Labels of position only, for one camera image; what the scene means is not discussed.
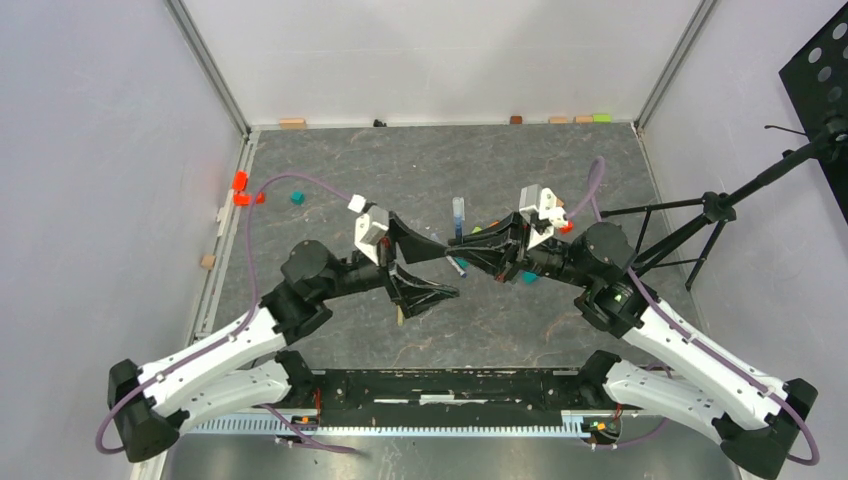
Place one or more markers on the tan block back left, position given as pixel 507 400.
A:
pixel 292 123

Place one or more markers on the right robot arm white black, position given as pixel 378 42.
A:
pixel 754 417

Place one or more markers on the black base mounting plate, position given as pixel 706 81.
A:
pixel 374 398

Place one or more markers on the blue white pen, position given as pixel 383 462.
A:
pixel 453 262

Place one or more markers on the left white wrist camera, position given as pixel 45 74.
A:
pixel 371 226

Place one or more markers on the red curved block left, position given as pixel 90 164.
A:
pixel 243 199

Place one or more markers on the toothed aluminium rail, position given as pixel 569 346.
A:
pixel 569 426

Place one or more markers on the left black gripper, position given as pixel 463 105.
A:
pixel 414 293

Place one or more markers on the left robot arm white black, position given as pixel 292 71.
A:
pixel 153 404

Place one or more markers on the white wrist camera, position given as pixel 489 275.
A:
pixel 371 226
pixel 537 205

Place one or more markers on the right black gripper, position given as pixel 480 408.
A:
pixel 500 260

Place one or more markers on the dark blue pen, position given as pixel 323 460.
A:
pixel 458 215

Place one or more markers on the black tripod stand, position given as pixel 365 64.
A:
pixel 718 209

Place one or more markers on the red block upper left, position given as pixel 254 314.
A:
pixel 240 181

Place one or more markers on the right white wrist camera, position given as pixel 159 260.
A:
pixel 537 205

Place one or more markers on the black perforated panel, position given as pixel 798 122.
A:
pixel 815 80

